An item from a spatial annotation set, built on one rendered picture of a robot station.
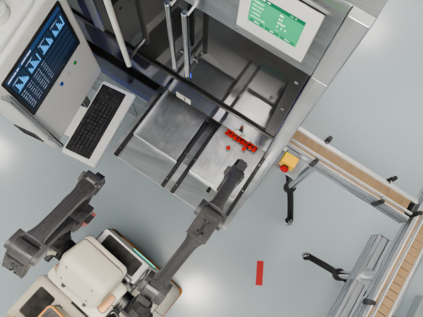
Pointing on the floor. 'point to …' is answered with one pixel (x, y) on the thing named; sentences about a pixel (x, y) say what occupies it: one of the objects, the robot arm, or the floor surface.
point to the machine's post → (321, 78)
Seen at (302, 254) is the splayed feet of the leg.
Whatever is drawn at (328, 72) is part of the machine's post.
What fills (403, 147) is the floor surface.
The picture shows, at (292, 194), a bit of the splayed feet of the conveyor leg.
